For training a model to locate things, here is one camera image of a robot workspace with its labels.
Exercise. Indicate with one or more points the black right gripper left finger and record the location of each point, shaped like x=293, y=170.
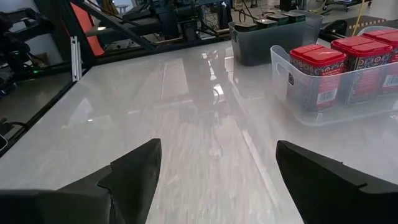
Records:
x=133, y=186

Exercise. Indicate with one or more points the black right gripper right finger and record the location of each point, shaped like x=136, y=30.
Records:
x=326, y=196

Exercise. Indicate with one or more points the smoked paprika tin red lid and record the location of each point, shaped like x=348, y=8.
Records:
x=385, y=34
x=317, y=59
x=362, y=49

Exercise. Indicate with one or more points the black pepper spice tin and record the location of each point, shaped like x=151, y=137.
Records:
x=266, y=22
x=280, y=18
x=294, y=15
x=245, y=26

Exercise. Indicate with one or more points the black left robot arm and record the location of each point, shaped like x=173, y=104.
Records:
x=15, y=46

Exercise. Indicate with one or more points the clear plastic bin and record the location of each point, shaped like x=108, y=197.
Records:
x=280, y=93

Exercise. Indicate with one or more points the orange red panel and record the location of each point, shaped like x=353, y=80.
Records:
x=90, y=34

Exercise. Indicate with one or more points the left clear bin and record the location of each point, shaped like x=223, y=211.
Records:
x=270, y=46

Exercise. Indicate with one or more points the dark workshop equipment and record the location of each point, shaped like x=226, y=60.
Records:
x=186, y=18

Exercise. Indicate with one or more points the black mat orange striped edge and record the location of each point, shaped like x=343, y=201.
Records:
x=373, y=21

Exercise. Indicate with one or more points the silver aluminium bracket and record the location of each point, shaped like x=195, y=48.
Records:
x=76, y=59

